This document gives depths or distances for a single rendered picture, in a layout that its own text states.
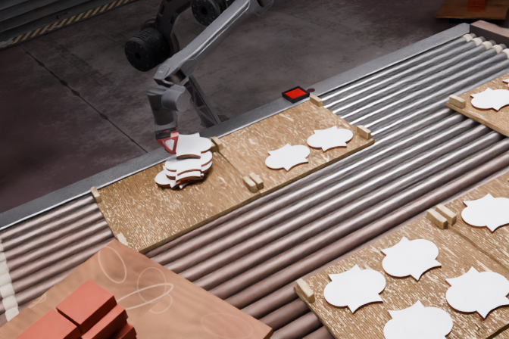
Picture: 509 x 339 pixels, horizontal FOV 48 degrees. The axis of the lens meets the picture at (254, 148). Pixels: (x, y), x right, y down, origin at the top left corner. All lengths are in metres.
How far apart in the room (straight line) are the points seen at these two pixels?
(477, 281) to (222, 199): 0.72
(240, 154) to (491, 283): 0.85
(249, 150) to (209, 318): 0.76
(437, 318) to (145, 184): 0.96
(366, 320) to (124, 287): 0.53
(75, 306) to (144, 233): 0.67
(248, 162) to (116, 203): 0.42
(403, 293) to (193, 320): 0.47
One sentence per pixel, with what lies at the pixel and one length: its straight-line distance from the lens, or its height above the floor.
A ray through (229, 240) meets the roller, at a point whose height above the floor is 0.92.
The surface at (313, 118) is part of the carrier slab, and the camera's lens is 1.96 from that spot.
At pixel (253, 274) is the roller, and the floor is 0.92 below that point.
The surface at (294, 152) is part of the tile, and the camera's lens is 1.78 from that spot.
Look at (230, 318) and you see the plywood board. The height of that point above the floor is 1.04.
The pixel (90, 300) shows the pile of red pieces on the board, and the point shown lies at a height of 1.29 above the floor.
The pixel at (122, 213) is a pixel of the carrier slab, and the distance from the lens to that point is 1.73.
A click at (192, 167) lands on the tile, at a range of 1.73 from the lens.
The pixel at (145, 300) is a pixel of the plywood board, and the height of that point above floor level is 1.04.
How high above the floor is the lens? 1.95
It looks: 33 degrees down
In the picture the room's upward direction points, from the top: 11 degrees counter-clockwise
